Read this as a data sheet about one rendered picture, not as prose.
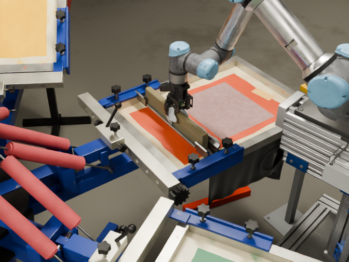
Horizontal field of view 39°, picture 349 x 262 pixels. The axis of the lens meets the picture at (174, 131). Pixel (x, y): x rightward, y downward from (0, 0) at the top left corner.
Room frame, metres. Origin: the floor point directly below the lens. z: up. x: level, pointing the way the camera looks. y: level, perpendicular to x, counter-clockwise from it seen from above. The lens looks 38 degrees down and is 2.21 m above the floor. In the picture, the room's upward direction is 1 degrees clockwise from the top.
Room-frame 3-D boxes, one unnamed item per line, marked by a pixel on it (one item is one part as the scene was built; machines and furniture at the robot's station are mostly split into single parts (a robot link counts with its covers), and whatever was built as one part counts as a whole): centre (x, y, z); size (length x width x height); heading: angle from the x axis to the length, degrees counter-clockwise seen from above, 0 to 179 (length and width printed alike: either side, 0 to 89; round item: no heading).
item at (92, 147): (1.42, 0.29, 1.02); 0.17 x 0.06 x 0.05; 126
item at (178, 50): (1.61, -0.02, 1.31); 0.09 x 0.08 x 0.11; 53
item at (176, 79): (1.61, -0.01, 1.23); 0.08 x 0.08 x 0.05
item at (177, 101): (1.60, -0.02, 1.15); 0.09 x 0.08 x 0.12; 36
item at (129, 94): (1.83, 0.19, 0.98); 0.30 x 0.05 x 0.07; 126
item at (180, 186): (1.20, -0.01, 1.02); 0.07 x 0.06 x 0.07; 126
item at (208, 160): (1.38, -0.14, 0.98); 0.30 x 0.05 x 0.07; 126
